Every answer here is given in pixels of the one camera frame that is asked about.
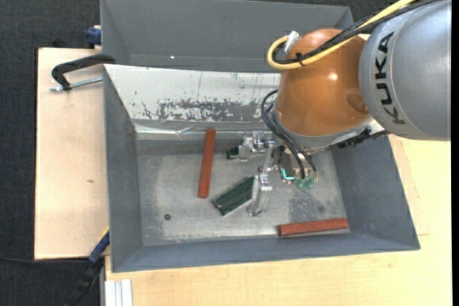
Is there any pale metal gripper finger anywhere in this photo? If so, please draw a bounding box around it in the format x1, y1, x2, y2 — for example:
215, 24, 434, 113
235, 131, 276, 160
246, 173, 273, 219

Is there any dark green flat block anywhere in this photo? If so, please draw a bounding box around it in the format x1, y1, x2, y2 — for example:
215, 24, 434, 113
211, 176, 256, 216

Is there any red-brown flat block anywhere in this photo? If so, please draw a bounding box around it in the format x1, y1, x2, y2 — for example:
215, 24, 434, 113
197, 128, 217, 199
277, 218, 350, 237

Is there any grey metal bin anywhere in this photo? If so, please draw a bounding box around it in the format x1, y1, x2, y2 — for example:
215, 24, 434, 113
99, 0, 421, 273

